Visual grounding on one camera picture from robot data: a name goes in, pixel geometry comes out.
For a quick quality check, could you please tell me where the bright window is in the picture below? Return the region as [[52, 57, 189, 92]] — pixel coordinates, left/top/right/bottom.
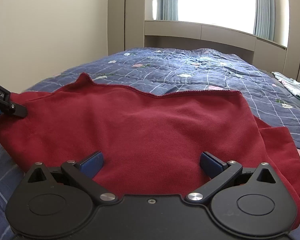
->
[[176, 0, 258, 34]]

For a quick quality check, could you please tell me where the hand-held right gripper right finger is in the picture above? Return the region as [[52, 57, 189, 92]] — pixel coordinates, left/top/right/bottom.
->
[[185, 151, 276, 204]]

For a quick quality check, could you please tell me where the blue plaid floral quilt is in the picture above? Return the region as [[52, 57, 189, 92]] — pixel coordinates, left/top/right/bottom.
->
[[0, 47, 300, 240]]

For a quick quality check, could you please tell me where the tall beige wardrobe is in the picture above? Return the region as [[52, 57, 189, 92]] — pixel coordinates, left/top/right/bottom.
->
[[107, 0, 161, 56], [283, 0, 300, 85]]

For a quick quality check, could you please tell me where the light floral cloth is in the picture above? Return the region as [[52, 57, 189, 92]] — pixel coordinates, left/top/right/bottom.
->
[[271, 71, 300, 105]]

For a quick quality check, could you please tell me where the red sweater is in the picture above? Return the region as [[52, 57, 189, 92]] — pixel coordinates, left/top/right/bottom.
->
[[0, 72, 300, 232]]

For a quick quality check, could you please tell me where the light blue curtain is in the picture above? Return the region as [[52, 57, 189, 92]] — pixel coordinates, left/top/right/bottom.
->
[[254, 0, 277, 42], [156, 0, 180, 21]]

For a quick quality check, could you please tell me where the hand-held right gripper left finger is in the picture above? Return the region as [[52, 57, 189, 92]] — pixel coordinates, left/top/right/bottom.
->
[[27, 151, 118, 204]]

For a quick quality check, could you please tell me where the beige window ledge cabinet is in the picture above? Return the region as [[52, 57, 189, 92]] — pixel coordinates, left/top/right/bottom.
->
[[144, 19, 288, 67]]

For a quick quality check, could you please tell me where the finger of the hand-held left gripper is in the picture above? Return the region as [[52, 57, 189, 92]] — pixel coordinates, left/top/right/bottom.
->
[[2, 99, 28, 118]]

